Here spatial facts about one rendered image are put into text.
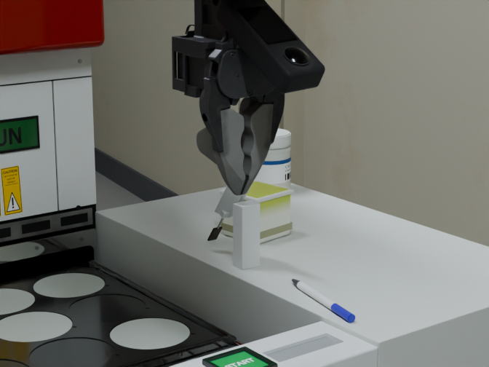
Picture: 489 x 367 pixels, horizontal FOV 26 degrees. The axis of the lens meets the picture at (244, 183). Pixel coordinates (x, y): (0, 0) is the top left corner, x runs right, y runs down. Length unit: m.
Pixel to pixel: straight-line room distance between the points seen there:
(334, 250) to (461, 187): 1.70
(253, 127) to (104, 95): 4.69
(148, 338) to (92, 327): 0.08
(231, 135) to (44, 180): 0.62
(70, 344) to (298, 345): 0.31
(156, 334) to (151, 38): 3.76
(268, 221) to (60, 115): 0.35
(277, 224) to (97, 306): 0.27
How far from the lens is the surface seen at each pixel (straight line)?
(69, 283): 1.52
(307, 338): 1.17
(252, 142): 1.02
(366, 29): 3.45
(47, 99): 1.56
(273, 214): 1.46
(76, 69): 1.58
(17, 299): 1.48
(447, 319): 1.23
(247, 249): 1.36
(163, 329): 1.35
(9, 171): 1.56
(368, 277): 1.35
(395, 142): 3.36
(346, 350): 1.14
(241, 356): 1.11
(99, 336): 1.34
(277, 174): 1.71
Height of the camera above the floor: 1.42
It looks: 15 degrees down
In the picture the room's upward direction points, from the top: straight up
